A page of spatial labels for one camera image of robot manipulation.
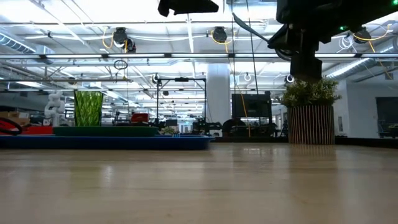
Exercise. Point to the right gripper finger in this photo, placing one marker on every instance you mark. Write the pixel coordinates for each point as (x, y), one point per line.
(280, 45)
(281, 35)

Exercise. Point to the green patterned cup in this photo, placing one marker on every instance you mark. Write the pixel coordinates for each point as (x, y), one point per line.
(88, 109)

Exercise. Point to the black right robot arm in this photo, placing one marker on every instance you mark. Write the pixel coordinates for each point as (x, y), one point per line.
(342, 12)

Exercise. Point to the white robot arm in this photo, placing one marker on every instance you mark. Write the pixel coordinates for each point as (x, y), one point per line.
(54, 107)

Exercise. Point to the blue plastic tray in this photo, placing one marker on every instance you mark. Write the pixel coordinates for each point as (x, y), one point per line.
(124, 143)

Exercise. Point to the long ceiling light strip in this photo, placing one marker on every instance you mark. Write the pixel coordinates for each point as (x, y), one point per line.
(199, 55)

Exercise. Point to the potted plant in ribbed pot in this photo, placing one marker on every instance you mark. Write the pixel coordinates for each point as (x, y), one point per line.
(311, 124)

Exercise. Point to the black display screen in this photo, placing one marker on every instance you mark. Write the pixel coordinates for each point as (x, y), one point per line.
(252, 105)

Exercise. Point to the white square column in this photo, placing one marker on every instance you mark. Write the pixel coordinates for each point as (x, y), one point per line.
(218, 93)

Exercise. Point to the dark window panel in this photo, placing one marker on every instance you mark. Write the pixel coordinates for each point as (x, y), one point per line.
(385, 112)

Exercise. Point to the red toolbox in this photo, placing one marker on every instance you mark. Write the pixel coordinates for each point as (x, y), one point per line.
(140, 118)

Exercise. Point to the red crate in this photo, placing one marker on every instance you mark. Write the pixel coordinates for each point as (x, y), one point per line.
(37, 130)

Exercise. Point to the cardboard box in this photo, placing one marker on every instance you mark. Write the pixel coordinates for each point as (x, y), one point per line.
(15, 115)

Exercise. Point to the red and black loop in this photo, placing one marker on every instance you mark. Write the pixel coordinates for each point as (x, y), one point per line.
(4, 125)

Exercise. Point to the silver ribbed air duct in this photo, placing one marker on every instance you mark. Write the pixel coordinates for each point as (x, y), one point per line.
(15, 43)
(348, 67)

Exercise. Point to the black metal stand frame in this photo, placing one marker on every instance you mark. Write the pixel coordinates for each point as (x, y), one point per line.
(182, 79)

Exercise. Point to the black table frame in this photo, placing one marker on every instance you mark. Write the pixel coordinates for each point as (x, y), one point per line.
(255, 140)

